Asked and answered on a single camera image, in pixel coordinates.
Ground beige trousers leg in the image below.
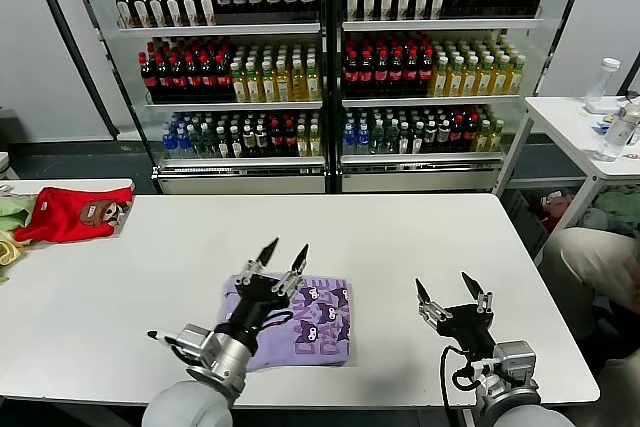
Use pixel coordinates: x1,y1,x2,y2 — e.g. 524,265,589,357
542,226,640,308

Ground pale yellow garment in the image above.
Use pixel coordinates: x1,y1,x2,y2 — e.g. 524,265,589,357
0,229,34,268

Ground red cap cola bottle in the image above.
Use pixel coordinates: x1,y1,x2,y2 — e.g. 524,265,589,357
213,52,231,98
342,49,359,96
184,52,201,98
139,52,157,98
372,49,389,96
154,52,171,98
462,114,478,151
402,49,419,96
282,119,298,157
357,49,374,96
449,115,464,152
169,52,186,98
417,49,434,96
387,49,404,96
198,52,216,98
268,119,284,157

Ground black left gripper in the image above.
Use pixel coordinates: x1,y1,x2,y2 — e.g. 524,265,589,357
223,236,311,347

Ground tall clear bottle white cap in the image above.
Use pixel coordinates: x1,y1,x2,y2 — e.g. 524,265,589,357
584,57,621,102

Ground red T-shirt bear print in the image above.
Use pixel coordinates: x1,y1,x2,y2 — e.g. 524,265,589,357
13,186,135,244

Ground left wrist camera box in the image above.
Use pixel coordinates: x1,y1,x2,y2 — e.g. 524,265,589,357
172,324,221,363

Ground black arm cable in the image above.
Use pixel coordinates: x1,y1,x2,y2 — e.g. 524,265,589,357
438,344,496,427
147,329,201,364

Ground black storage crate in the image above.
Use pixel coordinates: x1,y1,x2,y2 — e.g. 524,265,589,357
499,186,551,256

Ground shelf with bottles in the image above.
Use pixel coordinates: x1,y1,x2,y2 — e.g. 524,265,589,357
332,0,596,194

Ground green garment pile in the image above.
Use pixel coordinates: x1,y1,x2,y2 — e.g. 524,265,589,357
592,189,640,236

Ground purple T-shirt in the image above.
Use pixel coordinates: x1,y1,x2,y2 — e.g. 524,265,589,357
219,274,354,373

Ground open beverage cooler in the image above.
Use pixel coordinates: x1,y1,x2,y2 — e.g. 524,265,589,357
62,0,334,196

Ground light green garment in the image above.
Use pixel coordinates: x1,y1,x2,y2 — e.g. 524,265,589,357
0,194,37,233

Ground white flat box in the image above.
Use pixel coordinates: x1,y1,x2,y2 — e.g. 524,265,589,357
582,96,624,116

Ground white side table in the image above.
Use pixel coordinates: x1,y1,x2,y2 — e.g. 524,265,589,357
492,95,640,261

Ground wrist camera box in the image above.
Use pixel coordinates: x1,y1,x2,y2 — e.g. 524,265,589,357
492,340,539,383
172,324,221,363

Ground red garment in crate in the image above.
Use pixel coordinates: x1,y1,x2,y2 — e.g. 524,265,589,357
538,190,574,231

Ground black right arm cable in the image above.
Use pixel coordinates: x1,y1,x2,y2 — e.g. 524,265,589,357
438,344,496,427

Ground black diagonal pole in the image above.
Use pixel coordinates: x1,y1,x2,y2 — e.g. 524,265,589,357
22,0,120,141
615,64,640,97

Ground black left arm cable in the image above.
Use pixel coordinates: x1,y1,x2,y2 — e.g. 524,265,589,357
147,329,201,364

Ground clear plastic water bottle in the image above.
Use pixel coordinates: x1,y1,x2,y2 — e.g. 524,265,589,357
593,102,640,163

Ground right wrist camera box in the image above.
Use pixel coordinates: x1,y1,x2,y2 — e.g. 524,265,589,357
492,340,539,383

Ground small white table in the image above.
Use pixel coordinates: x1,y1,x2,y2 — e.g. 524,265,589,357
0,177,135,198

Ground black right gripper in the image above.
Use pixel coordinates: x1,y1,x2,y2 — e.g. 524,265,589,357
414,271,497,364

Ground grey garment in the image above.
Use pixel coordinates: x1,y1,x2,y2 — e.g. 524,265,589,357
579,206,614,233

